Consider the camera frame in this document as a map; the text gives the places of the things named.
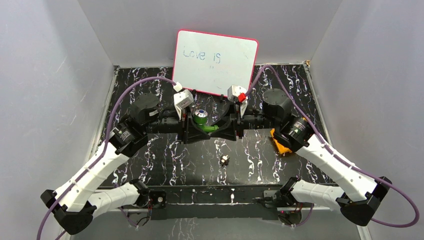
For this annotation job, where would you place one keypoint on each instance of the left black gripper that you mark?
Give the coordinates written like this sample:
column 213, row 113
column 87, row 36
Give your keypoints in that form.
column 183, row 128

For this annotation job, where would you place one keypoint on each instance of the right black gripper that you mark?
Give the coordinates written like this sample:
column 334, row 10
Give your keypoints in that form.
column 226, row 131

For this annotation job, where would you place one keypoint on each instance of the green water faucet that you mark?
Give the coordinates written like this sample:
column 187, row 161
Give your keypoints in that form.
column 200, row 117

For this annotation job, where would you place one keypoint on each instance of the silver hex nut fitting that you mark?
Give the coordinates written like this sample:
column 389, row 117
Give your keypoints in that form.
column 224, row 160

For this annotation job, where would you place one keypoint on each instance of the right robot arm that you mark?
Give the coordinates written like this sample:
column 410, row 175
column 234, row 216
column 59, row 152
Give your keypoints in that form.
column 354, row 194

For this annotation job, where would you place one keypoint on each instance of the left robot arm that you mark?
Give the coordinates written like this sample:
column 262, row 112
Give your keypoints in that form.
column 76, row 203

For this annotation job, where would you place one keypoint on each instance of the orange parts bin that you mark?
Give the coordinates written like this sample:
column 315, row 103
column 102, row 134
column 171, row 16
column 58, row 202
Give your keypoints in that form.
column 279, row 147

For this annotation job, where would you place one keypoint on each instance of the pink framed whiteboard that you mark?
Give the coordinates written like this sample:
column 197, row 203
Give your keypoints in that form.
column 211, row 63

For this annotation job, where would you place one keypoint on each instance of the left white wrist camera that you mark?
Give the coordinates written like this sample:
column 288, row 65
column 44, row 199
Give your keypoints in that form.
column 182, row 100

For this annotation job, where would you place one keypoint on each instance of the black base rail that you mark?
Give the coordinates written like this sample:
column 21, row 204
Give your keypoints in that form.
column 217, row 201

